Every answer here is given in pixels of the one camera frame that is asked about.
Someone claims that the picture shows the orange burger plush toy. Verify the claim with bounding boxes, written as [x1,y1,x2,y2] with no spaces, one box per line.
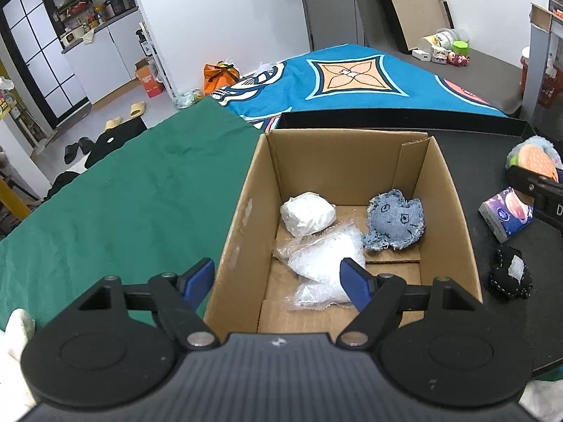
[510,144,559,182]

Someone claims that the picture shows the purple tissue pack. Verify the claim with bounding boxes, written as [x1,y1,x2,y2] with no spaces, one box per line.
[478,187,533,244]

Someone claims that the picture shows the clear plastic bubble bag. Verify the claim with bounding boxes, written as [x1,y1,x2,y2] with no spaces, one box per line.
[273,221,366,309]

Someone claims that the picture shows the grey round plush toy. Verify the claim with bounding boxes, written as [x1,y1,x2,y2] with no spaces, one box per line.
[506,135,562,172]

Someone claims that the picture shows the blue denim fabric piece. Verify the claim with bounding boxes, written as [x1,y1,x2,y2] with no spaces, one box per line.
[363,188,426,251]

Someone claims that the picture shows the white soft ball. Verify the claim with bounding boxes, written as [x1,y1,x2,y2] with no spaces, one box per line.
[280,192,336,237]

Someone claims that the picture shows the black stitched fabric pouch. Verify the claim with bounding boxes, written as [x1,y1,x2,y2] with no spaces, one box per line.
[488,245,533,302]

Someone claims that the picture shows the green cloth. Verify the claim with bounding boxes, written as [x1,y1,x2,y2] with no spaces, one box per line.
[1,99,260,325]

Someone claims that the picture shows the brown cardboard box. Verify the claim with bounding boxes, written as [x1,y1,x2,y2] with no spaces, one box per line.
[205,130,481,338]

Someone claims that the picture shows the red basket under desk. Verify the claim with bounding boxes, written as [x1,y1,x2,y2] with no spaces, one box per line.
[520,46,562,109]

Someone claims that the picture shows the black slippers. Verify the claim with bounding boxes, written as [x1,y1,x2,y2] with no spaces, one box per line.
[64,136,94,165]

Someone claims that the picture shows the white desk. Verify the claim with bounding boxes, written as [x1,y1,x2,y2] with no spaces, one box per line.
[521,4,562,127]

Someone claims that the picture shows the green cup on bench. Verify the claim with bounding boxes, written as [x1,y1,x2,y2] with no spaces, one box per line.
[451,40,469,56]

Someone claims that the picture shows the yellow slipper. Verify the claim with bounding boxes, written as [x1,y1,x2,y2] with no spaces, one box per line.
[104,116,122,132]
[130,102,146,119]

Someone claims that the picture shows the white jar on bench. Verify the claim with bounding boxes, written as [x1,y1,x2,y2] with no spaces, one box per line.
[416,28,469,53]

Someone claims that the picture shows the blue patterned blanket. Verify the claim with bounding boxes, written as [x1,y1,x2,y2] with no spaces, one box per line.
[211,44,504,133]

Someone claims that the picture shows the yellow side table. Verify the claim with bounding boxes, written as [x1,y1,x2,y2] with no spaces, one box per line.
[0,96,33,225]

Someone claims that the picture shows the orange bag on floor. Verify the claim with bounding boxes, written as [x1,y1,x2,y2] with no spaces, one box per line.
[203,61,240,95]

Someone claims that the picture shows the white cloth on lap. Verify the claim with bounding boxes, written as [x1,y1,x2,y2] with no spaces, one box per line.
[0,309,35,422]

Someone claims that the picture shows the orange cardboard box on floor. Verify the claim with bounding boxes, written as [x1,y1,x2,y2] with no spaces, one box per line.
[134,58,165,98]

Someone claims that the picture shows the white kitchen cabinet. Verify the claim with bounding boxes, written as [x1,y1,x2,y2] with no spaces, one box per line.
[62,9,145,104]

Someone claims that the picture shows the large brown framed board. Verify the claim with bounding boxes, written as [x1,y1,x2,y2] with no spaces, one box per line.
[381,0,452,53]

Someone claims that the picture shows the grey bench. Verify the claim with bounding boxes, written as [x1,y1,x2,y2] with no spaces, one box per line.
[303,0,522,116]

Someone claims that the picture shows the black framed glass door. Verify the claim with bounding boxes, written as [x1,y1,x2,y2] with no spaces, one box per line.
[1,0,88,130]

